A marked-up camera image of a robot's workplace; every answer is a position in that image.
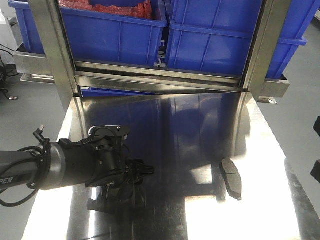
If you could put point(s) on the dark grey brake pad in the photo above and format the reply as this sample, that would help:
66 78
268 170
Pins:
232 178

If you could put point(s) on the blue plastic bin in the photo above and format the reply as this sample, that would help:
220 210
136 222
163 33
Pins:
107 37
214 36

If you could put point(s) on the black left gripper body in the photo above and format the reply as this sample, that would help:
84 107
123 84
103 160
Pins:
112 170

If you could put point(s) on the blue plastic bin right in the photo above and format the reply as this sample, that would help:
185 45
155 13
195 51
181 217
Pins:
214 36

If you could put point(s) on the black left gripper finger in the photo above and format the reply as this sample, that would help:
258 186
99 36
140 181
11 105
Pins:
141 170

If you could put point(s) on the red bubble wrap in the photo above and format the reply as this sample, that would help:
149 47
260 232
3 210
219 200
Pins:
142 10

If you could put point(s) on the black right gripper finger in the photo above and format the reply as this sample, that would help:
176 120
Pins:
315 172
316 126

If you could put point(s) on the stainless steel rack frame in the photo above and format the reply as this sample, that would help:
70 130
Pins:
57 65

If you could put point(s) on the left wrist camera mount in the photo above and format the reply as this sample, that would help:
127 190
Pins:
109 136

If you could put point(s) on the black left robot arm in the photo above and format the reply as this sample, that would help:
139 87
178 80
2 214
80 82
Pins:
65 163

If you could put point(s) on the blue plastic bin left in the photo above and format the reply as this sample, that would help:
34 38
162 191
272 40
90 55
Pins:
107 37

